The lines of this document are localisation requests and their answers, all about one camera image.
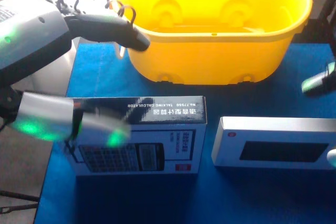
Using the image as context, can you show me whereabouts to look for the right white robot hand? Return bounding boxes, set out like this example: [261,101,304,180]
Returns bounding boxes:
[301,60,336,169]

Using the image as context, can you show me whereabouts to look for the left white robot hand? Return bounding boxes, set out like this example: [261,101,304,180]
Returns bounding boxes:
[78,114,132,150]

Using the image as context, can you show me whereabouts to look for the talking calculator box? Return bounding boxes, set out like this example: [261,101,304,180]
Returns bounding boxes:
[64,95,208,177]

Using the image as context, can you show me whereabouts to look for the white product box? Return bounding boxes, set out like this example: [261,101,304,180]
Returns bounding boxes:
[211,115,336,171]

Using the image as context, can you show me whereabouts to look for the blue cloth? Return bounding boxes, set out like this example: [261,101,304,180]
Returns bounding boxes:
[34,42,336,224]

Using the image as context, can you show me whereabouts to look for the yellow plastic tub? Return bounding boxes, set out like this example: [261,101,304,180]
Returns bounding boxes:
[115,0,313,86]

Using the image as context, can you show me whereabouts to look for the black stand leg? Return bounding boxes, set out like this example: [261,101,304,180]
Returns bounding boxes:
[0,189,40,202]
[0,202,39,215]

